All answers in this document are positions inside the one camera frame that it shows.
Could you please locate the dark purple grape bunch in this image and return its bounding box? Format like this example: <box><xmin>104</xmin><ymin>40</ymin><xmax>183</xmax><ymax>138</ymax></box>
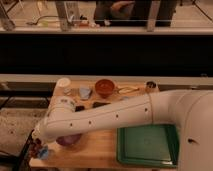
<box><xmin>29</xmin><ymin>139</ymin><xmax>42</xmax><ymax>158</ymax></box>

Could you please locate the light blue cloth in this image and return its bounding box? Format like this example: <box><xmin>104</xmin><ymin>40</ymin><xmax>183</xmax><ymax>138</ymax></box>
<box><xmin>79</xmin><ymin>87</ymin><xmax>92</xmax><ymax>100</ymax></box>

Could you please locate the red bowl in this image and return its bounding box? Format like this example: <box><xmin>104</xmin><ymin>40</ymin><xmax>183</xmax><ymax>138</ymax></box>
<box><xmin>95</xmin><ymin>79</ymin><xmax>115</xmax><ymax>98</ymax></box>

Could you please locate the wooden table board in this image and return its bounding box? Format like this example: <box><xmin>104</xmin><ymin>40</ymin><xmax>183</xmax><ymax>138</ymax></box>
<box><xmin>29</xmin><ymin>79</ymin><xmax>178</xmax><ymax>169</ymax></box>

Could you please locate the green plastic tray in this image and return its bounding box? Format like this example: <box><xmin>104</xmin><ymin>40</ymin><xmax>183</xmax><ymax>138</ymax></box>
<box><xmin>116</xmin><ymin>125</ymin><xmax>179</xmax><ymax>168</ymax></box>

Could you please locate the small metal cup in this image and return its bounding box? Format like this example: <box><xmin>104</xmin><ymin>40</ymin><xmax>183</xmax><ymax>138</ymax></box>
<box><xmin>145</xmin><ymin>81</ymin><xmax>156</xmax><ymax>93</ymax></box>

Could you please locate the purple bowl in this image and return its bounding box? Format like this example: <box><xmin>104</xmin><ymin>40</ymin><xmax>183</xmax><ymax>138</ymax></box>
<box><xmin>56</xmin><ymin>134</ymin><xmax>81</xmax><ymax>146</ymax></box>

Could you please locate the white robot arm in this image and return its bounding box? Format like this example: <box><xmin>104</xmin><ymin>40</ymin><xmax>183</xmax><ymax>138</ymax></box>
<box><xmin>33</xmin><ymin>90</ymin><xmax>213</xmax><ymax>171</ymax></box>

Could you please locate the blue plastic cup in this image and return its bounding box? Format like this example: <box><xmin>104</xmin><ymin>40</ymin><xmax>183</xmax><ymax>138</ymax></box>
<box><xmin>37</xmin><ymin>146</ymin><xmax>49</xmax><ymax>160</ymax></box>

